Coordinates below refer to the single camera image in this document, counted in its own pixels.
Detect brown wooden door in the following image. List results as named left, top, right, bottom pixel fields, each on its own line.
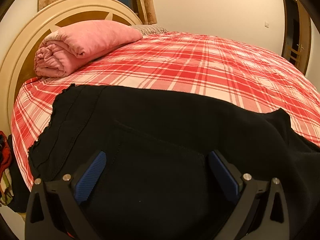
left=297, top=0, right=311, bottom=75

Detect beige patterned right curtain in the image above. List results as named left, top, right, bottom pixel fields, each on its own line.
left=136, top=0, right=157, bottom=25

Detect cream wooden headboard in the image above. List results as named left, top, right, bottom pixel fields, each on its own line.
left=1, top=0, right=141, bottom=135

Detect wooden chair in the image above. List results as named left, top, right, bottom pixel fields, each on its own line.
left=287, top=46, right=300, bottom=69

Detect red plaid bed sheet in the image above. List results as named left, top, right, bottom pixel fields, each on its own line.
left=11, top=32, right=319, bottom=188

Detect black pants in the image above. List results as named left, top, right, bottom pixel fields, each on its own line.
left=29, top=85, right=319, bottom=239

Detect pink folded quilt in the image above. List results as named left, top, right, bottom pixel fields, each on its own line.
left=34, top=20, right=143, bottom=77

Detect striped grey pillow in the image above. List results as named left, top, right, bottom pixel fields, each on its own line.
left=130, top=24, right=168, bottom=36

